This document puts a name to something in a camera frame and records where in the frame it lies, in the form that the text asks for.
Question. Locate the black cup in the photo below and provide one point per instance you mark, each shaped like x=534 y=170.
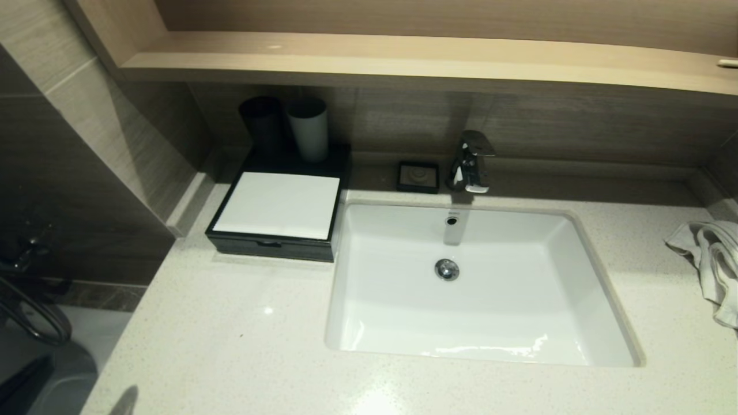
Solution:
x=262 y=124

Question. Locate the black box with white top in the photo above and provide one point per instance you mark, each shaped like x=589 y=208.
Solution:
x=279 y=207

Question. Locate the black square soap dish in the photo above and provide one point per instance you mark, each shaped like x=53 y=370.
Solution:
x=418 y=177

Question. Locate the black glossy tray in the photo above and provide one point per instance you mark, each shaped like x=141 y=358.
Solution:
x=337 y=158

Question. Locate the grey cup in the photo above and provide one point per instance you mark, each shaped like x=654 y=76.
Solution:
x=308 y=132

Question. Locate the chrome drain plug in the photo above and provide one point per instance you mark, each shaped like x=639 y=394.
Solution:
x=447 y=270

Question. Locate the chrome faucet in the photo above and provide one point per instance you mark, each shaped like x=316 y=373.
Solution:
x=470 y=167

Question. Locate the light wooden shelf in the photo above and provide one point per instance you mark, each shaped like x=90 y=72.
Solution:
x=403 y=57

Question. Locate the white ceramic sink basin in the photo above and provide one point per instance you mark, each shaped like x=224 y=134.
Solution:
x=490 y=311

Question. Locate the dark metal valve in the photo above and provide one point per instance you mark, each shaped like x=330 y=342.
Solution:
x=26 y=253

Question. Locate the white towel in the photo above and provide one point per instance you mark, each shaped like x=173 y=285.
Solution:
x=712 y=259

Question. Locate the small pale object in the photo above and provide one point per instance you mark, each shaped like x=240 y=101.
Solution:
x=727 y=63

